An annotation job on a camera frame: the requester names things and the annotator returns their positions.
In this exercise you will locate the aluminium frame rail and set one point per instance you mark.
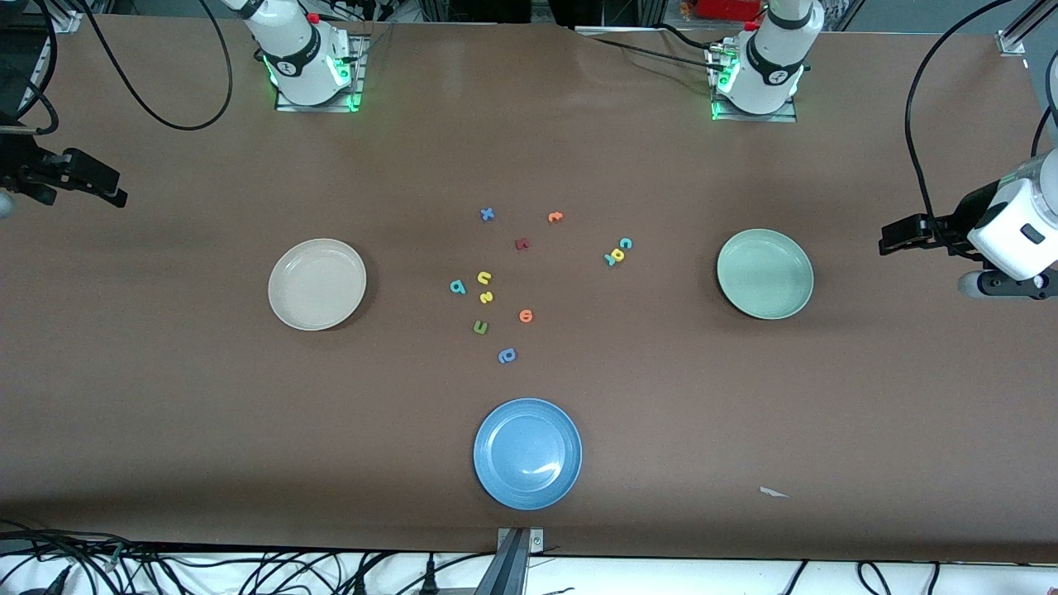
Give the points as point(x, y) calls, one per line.
point(66, 22)
point(1015, 37)

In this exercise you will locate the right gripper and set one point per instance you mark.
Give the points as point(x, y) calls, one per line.
point(26, 165)

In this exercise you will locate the blue round plate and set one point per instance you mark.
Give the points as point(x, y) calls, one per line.
point(527, 454)

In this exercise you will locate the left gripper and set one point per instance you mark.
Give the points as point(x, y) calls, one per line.
point(964, 216)

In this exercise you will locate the grey metal bracket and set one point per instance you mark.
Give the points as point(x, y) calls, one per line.
point(514, 562)

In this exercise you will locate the green round plate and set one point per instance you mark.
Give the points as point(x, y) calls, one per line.
point(764, 273)

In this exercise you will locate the red box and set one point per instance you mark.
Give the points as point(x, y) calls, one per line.
point(727, 8)

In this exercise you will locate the white paper scrap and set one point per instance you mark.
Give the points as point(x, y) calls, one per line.
point(773, 492)

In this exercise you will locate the beige round plate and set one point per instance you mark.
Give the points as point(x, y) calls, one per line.
point(316, 284)

